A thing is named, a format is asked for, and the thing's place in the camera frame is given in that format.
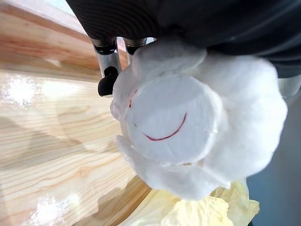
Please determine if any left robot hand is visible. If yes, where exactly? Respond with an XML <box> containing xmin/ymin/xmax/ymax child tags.
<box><xmin>65</xmin><ymin>0</ymin><xmax>301</xmax><ymax>98</ymax></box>

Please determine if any white plush napa cabbage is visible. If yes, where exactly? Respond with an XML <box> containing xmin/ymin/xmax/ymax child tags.
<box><xmin>110</xmin><ymin>37</ymin><xmax>289</xmax><ymax>226</ymax></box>

